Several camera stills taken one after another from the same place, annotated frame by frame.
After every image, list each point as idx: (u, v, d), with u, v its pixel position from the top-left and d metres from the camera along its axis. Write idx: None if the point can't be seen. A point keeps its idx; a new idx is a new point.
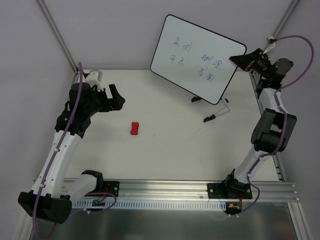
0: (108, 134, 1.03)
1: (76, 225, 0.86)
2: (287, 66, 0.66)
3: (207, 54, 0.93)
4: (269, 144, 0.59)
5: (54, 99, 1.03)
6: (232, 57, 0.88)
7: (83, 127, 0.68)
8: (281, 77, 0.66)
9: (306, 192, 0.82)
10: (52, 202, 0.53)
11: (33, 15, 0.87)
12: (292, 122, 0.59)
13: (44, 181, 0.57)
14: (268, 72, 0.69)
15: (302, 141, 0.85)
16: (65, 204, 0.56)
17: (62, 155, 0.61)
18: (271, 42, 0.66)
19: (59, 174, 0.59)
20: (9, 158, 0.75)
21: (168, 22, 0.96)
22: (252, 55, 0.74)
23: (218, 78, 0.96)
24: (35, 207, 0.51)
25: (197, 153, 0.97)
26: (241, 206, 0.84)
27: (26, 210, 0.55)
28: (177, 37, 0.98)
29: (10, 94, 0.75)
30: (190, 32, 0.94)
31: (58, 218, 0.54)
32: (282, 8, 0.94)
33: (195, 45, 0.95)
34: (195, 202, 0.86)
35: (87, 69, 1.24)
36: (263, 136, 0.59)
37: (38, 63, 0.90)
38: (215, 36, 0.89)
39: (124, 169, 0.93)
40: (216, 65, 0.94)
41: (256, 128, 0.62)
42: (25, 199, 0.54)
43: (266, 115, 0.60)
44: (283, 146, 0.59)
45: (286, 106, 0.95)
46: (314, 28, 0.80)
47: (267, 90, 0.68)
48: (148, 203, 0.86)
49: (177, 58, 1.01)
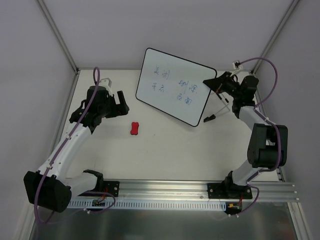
0: (108, 134, 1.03)
1: (76, 225, 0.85)
2: (253, 82, 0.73)
3: (184, 80, 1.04)
4: (269, 161, 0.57)
5: (53, 99, 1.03)
6: (206, 81, 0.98)
7: (95, 123, 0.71)
8: (253, 92, 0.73)
9: (306, 192, 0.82)
10: (56, 183, 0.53)
11: (32, 15, 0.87)
12: (284, 132, 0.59)
13: (52, 163, 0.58)
14: (240, 91, 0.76)
15: (302, 141, 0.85)
16: (67, 192, 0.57)
17: (72, 143, 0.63)
18: (237, 65, 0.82)
19: (66, 159, 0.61)
20: (8, 158, 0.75)
21: (149, 54, 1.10)
22: (222, 78, 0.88)
23: (196, 101, 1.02)
24: (39, 186, 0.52)
25: (196, 154, 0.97)
26: (240, 206, 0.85)
27: (28, 190, 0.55)
28: (157, 67, 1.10)
29: (11, 93, 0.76)
30: (168, 62, 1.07)
31: (59, 203, 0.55)
32: (282, 7, 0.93)
33: (172, 73, 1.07)
34: (195, 202, 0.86)
35: (87, 69, 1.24)
36: (261, 154, 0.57)
37: (37, 64, 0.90)
38: (189, 64, 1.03)
39: (124, 170, 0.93)
40: (192, 89, 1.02)
41: (251, 146, 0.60)
42: (30, 178, 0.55)
43: (257, 131, 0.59)
44: (284, 161, 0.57)
45: (286, 106, 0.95)
46: (313, 28, 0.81)
47: (245, 108, 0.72)
48: (148, 203, 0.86)
49: (158, 85, 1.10)
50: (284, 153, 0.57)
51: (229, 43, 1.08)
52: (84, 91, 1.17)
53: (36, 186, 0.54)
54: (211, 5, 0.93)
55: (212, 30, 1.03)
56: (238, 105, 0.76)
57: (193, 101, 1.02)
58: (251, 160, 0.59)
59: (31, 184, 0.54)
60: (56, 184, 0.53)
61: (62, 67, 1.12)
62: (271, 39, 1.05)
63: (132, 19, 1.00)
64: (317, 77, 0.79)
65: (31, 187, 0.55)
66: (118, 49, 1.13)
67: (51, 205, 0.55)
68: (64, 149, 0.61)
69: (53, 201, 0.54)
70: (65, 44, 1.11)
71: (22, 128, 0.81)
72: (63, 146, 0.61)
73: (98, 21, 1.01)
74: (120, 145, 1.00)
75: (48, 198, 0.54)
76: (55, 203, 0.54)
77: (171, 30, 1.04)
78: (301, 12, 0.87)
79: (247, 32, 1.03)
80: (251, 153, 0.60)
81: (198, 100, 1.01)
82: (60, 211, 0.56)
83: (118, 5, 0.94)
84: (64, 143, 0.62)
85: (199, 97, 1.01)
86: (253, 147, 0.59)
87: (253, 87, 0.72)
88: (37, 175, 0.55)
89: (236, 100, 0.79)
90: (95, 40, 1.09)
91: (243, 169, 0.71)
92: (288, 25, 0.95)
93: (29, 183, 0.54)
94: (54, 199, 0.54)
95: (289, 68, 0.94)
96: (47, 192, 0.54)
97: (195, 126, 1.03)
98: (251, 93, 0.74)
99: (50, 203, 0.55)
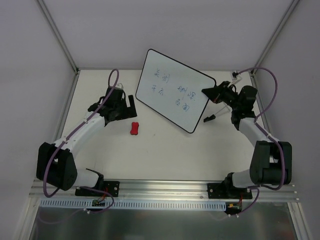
0: (108, 134, 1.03)
1: (76, 225, 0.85)
2: (252, 92, 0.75)
3: (183, 86, 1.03)
4: (273, 180, 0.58)
5: (53, 99, 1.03)
6: (205, 90, 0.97)
7: (109, 117, 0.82)
8: (251, 102, 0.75)
9: (306, 192, 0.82)
10: (69, 155, 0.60)
11: (32, 16, 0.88)
12: (288, 149, 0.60)
13: (68, 139, 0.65)
14: (240, 102, 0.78)
15: (301, 141, 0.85)
16: (72, 172, 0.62)
17: (88, 127, 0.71)
18: (235, 75, 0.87)
19: (79, 139, 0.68)
20: (8, 158, 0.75)
21: (150, 55, 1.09)
22: (219, 88, 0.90)
23: (193, 108, 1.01)
24: (54, 155, 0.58)
25: (196, 154, 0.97)
26: (240, 206, 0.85)
27: (38, 162, 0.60)
28: (157, 69, 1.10)
29: (11, 93, 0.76)
30: (168, 66, 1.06)
31: (65, 177, 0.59)
32: (282, 8, 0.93)
33: (172, 77, 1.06)
34: (195, 202, 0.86)
35: (87, 69, 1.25)
36: (265, 174, 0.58)
37: (37, 64, 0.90)
38: (189, 70, 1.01)
39: (125, 170, 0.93)
40: (190, 97, 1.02)
41: (254, 164, 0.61)
42: (45, 148, 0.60)
43: (260, 149, 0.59)
44: (288, 179, 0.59)
45: (286, 107, 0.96)
46: (313, 28, 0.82)
47: (245, 120, 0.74)
48: (148, 203, 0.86)
49: (157, 88, 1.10)
50: (289, 171, 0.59)
51: (228, 43, 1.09)
52: (84, 91, 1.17)
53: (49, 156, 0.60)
54: (211, 6, 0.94)
55: (212, 30, 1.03)
56: (238, 116, 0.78)
57: (191, 108, 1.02)
58: (254, 179, 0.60)
59: (45, 153, 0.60)
60: (68, 155, 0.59)
61: (62, 68, 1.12)
62: (271, 39, 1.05)
63: (132, 19, 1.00)
64: (317, 78, 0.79)
65: (44, 156, 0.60)
66: (118, 49, 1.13)
67: (57, 178, 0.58)
68: (79, 131, 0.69)
69: (60, 174, 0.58)
70: (65, 44, 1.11)
71: (22, 128, 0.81)
72: (78, 128, 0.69)
73: (98, 21, 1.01)
74: (120, 145, 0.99)
75: (56, 170, 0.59)
76: (62, 175, 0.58)
77: (171, 30, 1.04)
78: (301, 13, 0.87)
79: (247, 32, 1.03)
80: (254, 172, 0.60)
81: (196, 108, 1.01)
82: (62, 188, 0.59)
83: (118, 5, 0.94)
84: (80, 126, 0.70)
85: (197, 105, 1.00)
86: (257, 166, 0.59)
87: (252, 97, 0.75)
88: (52, 146, 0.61)
89: (235, 111, 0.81)
90: (95, 40, 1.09)
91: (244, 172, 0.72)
92: (287, 25, 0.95)
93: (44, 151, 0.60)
94: (63, 169, 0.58)
95: (288, 68, 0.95)
96: (58, 163, 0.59)
97: (190, 133, 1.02)
98: (249, 102, 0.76)
99: (56, 178, 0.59)
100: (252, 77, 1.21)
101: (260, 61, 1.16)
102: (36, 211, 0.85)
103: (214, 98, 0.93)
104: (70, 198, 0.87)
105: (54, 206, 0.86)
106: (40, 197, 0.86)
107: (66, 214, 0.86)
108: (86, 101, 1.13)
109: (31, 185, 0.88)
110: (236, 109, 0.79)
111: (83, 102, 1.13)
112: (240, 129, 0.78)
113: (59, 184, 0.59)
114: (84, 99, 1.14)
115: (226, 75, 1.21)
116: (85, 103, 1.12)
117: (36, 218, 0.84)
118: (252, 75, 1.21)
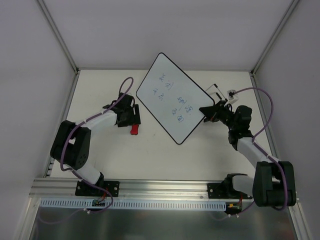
0: (108, 134, 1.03)
1: (76, 225, 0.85)
2: (247, 112, 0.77)
3: (183, 98, 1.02)
4: (277, 203, 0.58)
5: (54, 99, 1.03)
6: (203, 108, 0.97)
7: (120, 117, 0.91)
8: (247, 121, 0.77)
9: (306, 193, 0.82)
10: (88, 133, 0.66)
11: (33, 17, 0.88)
12: (289, 170, 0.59)
13: (87, 122, 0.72)
14: (236, 121, 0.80)
15: (302, 141, 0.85)
16: (86, 153, 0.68)
17: (104, 118, 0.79)
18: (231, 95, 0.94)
19: (97, 124, 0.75)
20: (8, 158, 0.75)
21: (160, 59, 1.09)
22: (215, 107, 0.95)
23: (188, 122, 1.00)
24: (74, 130, 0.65)
25: (196, 154, 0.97)
26: (240, 206, 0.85)
27: (59, 135, 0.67)
28: (163, 74, 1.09)
29: (10, 93, 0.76)
30: (173, 74, 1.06)
31: (79, 154, 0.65)
32: (282, 8, 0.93)
33: (175, 85, 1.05)
34: (195, 202, 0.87)
35: (87, 69, 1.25)
36: (268, 197, 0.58)
37: (37, 65, 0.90)
38: (191, 84, 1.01)
39: (125, 170, 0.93)
40: (187, 110, 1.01)
41: (257, 186, 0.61)
42: (66, 124, 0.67)
43: (261, 171, 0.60)
44: (294, 201, 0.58)
45: (286, 107, 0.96)
46: (313, 29, 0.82)
47: (243, 140, 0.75)
48: (148, 203, 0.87)
49: (158, 92, 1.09)
50: (292, 192, 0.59)
51: (229, 43, 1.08)
52: (83, 91, 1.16)
53: (68, 133, 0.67)
54: (211, 6, 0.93)
55: (212, 30, 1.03)
56: (235, 136, 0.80)
57: (185, 121, 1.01)
58: (258, 202, 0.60)
59: (66, 128, 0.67)
60: (86, 133, 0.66)
61: (62, 67, 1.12)
62: (271, 39, 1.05)
63: (132, 19, 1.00)
64: (318, 78, 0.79)
65: (64, 131, 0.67)
66: (118, 49, 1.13)
67: (72, 153, 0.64)
68: (97, 118, 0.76)
69: (76, 151, 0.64)
70: (65, 43, 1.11)
71: (22, 128, 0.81)
72: (97, 116, 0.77)
73: (98, 21, 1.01)
74: (120, 146, 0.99)
75: (73, 146, 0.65)
76: (78, 151, 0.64)
77: (171, 30, 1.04)
78: (301, 13, 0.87)
79: (247, 32, 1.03)
80: (257, 195, 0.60)
81: (190, 122, 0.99)
82: (74, 165, 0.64)
83: (118, 5, 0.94)
84: (98, 115, 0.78)
85: (192, 120, 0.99)
86: (260, 190, 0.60)
87: (247, 116, 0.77)
88: (73, 123, 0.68)
89: (232, 130, 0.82)
90: (95, 40, 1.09)
91: (249, 182, 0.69)
92: (288, 25, 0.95)
93: (65, 127, 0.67)
94: (79, 145, 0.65)
95: (289, 68, 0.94)
96: (76, 139, 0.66)
97: (178, 144, 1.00)
98: (245, 122, 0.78)
99: (71, 155, 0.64)
100: (252, 77, 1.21)
101: (260, 60, 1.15)
102: (36, 211, 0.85)
103: (211, 117, 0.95)
104: (70, 198, 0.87)
105: (55, 206, 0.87)
106: (40, 197, 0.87)
107: (66, 214, 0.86)
108: (86, 101, 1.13)
109: (31, 185, 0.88)
110: (233, 129, 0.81)
111: (83, 102, 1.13)
112: (239, 149, 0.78)
113: (73, 160, 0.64)
114: (83, 99, 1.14)
115: (226, 75, 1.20)
116: (85, 103, 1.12)
117: (36, 218, 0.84)
118: (252, 76, 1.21)
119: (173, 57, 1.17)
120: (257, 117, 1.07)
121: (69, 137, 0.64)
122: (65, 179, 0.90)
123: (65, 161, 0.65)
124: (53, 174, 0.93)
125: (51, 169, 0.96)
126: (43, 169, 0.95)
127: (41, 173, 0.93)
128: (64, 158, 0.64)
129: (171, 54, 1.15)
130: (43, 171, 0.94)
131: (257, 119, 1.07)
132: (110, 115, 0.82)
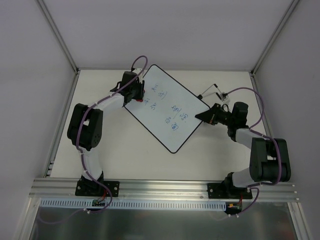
0: (103, 139, 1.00)
1: (76, 226, 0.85)
2: (245, 107, 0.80)
3: (177, 106, 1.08)
4: (272, 177, 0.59)
5: (54, 98, 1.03)
6: (199, 115, 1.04)
7: (127, 100, 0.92)
8: (244, 115, 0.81)
9: (306, 193, 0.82)
10: (100, 114, 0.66)
11: (34, 16, 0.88)
12: (282, 144, 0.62)
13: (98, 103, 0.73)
14: (234, 115, 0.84)
15: (302, 140, 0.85)
16: (99, 132, 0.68)
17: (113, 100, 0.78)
18: (223, 96, 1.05)
19: (107, 107, 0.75)
20: (8, 158, 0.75)
21: (154, 69, 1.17)
22: (212, 110, 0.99)
23: (183, 129, 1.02)
24: (86, 112, 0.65)
25: (195, 154, 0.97)
26: (240, 206, 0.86)
27: (73, 117, 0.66)
28: (155, 85, 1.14)
29: (10, 93, 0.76)
30: (167, 84, 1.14)
31: (94, 133, 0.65)
32: (282, 8, 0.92)
33: (169, 94, 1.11)
34: (195, 201, 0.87)
35: (87, 69, 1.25)
36: (264, 169, 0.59)
37: (37, 63, 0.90)
38: (186, 91, 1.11)
39: (126, 172, 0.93)
40: (182, 118, 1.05)
41: (252, 160, 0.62)
42: (79, 108, 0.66)
43: (257, 144, 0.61)
44: (288, 176, 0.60)
45: (286, 106, 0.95)
46: (313, 28, 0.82)
47: (241, 130, 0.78)
48: (148, 203, 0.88)
49: (150, 102, 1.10)
50: (287, 166, 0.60)
51: (229, 43, 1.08)
52: (83, 91, 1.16)
53: (82, 116, 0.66)
54: (211, 5, 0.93)
55: (212, 30, 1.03)
56: (233, 129, 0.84)
57: (180, 129, 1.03)
58: (255, 176, 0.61)
59: (80, 111, 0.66)
60: (100, 114, 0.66)
61: (62, 67, 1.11)
62: (271, 39, 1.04)
63: (132, 19, 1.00)
64: (318, 77, 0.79)
65: (78, 113, 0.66)
66: (119, 49, 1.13)
67: (87, 134, 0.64)
68: (107, 101, 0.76)
69: (90, 133, 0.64)
70: (64, 43, 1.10)
71: (21, 128, 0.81)
72: (106, 99, 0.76)
73: (98, 21, 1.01)
74: (119, 147, 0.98)
75: (88, 128, 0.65)
76: (93, 132, 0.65)
77: (172, 29, 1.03)
78: (301, 13, 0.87)
79: (247, 32, 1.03)
80: (253, 169, 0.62)
81: (186, 128, 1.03)
82: (89, 144, 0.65)
83: (118, 4, 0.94)
84: (107, 98, 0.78)
85: (188, 126, 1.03)
86: (256, 163, 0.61)
87: (244, 110, 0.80)
88: (86, 107, 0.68)
89: (231, 125, 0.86)
90: (94, 40, 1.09)
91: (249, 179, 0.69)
92: (288, 24, 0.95)
93: (78, 110, 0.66)
94: (94, 127, 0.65)
95: (288, 67, 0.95)
96: (90, 121, 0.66)
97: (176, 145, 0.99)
98: (243, 116, 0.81)
99: (86, 137, 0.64)
100: (252, 77, 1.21)
101: (260, 61, 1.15)
102: (36, 211, 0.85)
103: (210, 120, 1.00)
104: (70, 198, 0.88)
105: (54, 206, 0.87)
106: (40, 198, 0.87)
107: (66, 214, 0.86)
108: (85, 101, 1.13)
109: (31, 185, 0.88)
110: (231, 123, 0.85)
111: (83, 102, 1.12)
112: (237, 141, 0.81)
113: (88, 140, 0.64)
114: (83, 98, 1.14)
115: (225, 75, 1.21)
116: (85, 103, 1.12)
117: (36, 218, 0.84)
118: (252, 75, 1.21)
119: (174, 57, 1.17)
120: (257, 116, 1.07)
121: (84, 119, 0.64)
122: (65, 179, 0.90)
123: (80, 142, 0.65)
124: (52, 174, 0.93)
125: (51, 169, 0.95)
126: (43, 168, 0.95)
127: (40, 173, 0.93)
128: (79, 139, 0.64)
129: (171, 55, 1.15)
130: (43, 171, 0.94)
131: (255, 117, 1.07)
132: (118, 97, 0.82)
